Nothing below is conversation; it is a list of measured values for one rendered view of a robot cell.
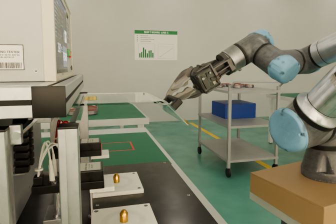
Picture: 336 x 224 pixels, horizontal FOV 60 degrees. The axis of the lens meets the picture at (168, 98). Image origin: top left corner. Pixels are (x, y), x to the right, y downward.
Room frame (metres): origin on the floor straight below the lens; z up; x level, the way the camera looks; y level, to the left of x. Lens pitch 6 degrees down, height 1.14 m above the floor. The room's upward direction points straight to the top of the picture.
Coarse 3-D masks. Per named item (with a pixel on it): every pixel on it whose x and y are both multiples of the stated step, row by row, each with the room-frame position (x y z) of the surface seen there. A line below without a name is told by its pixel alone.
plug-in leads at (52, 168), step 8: (48, 144) 0.59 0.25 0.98; (56, 144) 0.59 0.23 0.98; (40, 152) 0.59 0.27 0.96; (48, 152) 0.59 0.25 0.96; (40, 160) 0.59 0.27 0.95; (40, 168) 0.59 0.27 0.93; (48, 168) 0.60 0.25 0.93; (56, 168) 0.63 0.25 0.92; (40, 176) 0.59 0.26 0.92; (56, 176) 0.62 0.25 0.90; (40, 184) 0.58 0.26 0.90
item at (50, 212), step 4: (52, 204) 0.65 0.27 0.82; (48, 208) 0.63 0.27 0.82; (52, 208) 0.63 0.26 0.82; (48, 212) 0.61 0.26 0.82; (52, 212) 0.61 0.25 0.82; (48, 216) 0.59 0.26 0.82; (52, 216) 0.59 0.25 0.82; (56, 216) 0.59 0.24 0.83; (44, 220) 0.58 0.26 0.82; (48, 220) 0.58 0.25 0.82; (52, 220) 0.58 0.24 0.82; (56, 220) 0.58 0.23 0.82; (60, 220) 0.58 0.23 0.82
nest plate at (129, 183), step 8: (104, 176) 0.93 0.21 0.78; (112, 176) 0.93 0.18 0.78; (120, 176) 0.93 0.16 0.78; (128, 176) 0.93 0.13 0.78; (136, 176) 0.93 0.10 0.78; (120, 184) 0.87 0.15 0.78; (128, 184) 0.87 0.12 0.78; (136, 184) 0.87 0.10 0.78; (96, 192) 0.81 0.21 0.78; (104, 192) 0.81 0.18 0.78; (112, 192) 0.81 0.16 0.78; (120, 192) 0.82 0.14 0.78; (128, 192) 0.82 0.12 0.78; (136, 192) 0.83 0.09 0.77
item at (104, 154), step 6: (84, 138) 0.89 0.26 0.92; (90, 138) 0.89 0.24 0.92; (96, 138) 0.89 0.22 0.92; (84, 144) 0.83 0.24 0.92; (90, 144) 0.84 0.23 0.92; (96, 144) 0.84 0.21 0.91; (54, 150) 0.84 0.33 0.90; (84, 150) 0.83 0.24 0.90; (90, 150) 0.84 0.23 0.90; (96, 150) 0.84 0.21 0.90; (102, 150) 0.90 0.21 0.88; (84, 156) 0.83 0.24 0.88; (96, 156) 0.84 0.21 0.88; (102, 156) 0.85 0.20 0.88; (108, 156) 0.85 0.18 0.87
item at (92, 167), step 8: (80, 168) 0.62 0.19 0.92; (88, 168) 0.62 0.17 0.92; (96, 168) 0.62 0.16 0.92; (48, 176) 0.63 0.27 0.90; (80, 176) 0.60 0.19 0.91; (88, 176) 0.60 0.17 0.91; (96, 176) 0.61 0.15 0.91; (48, 184) 0.59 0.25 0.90; (56, 184) 0.59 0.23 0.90; (88, 184) 0.60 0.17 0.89; (96, 184) 0.60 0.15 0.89; (104, 184) 0.63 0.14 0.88; (112, 184) 0.63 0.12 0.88; (32, 192) 0.57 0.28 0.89; (40, 192) 0.58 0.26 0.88; (48, 192) 0.58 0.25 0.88; (56, 192) 0.58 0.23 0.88; (56, 200) 0.59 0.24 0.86; (56, 208) 0.59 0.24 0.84
